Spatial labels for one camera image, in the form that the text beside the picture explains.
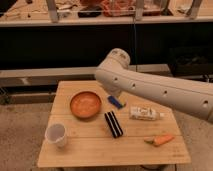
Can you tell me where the orange ceramic bowl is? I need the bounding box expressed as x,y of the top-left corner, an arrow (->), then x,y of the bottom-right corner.
70,91 -> 102,119

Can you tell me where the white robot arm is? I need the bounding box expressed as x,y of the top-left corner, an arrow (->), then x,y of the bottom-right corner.
94,48 -> 213,124

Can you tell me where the blue sponge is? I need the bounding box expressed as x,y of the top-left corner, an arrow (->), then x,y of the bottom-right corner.
107,96 -> 126,109

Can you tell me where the wooden folding table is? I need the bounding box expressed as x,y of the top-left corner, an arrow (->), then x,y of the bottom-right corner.
38,81 -> 191,168

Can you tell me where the white plastic cup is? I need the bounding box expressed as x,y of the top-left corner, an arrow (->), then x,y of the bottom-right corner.
45,123 -> 67,147

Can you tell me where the orange carrot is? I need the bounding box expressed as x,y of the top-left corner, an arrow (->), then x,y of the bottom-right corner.
144,134 -> 174,146

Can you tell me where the cluttered background shelf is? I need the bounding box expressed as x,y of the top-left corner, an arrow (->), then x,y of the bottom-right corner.
0,0 -> 213,27

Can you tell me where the grey metal bench rail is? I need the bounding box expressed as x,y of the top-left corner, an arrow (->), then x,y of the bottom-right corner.
0,63 -> 171,88

